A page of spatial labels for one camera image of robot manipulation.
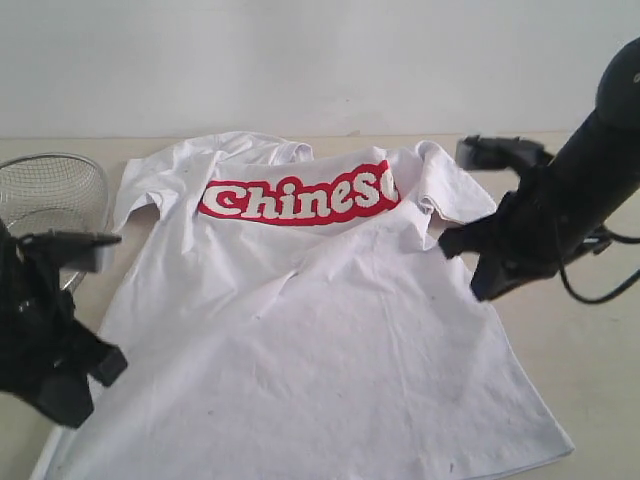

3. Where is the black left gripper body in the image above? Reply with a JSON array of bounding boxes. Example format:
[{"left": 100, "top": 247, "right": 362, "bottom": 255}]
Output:
[{"left": 1, "top": 239, "right": 99, "bottom": 400}]

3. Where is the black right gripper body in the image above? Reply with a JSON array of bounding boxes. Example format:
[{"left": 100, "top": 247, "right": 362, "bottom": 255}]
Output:
[{"left": 495, "top": 165, "right": 595, "bottom": 275}]

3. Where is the white t-shirt red Chinese logo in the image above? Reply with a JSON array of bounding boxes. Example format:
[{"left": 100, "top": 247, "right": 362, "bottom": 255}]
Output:
[{"left": 33, "top": 132, "right": 573, "bottom": 479}]

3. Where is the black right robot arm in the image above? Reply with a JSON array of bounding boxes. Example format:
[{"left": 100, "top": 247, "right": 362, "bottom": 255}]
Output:
[{"left": 438, "top": 40, "right": 639, "bottom": 301}]

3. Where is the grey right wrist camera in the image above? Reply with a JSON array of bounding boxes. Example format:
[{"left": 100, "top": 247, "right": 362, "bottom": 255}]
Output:
[{"left": 454, "top": 135, "right": 549, "bottom": 176}]

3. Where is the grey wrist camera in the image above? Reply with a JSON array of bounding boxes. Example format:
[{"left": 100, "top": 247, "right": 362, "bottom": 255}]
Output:
[
  {"left": 21, "top": 230, "right": 122, "bottom": 273},
  {"left": 454, "top": 135, "right": 549, "bottom": 176}
]

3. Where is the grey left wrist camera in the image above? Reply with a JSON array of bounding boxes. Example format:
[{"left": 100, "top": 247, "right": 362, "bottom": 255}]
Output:
[{"left": 21, "top": 230, "right": 122, "bottom": 273}]

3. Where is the metal wire mesh basket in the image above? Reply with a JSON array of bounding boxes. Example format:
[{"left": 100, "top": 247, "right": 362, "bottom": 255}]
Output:
[{"left": 0, "top": 152, "right": 112, "bottom": 294}]

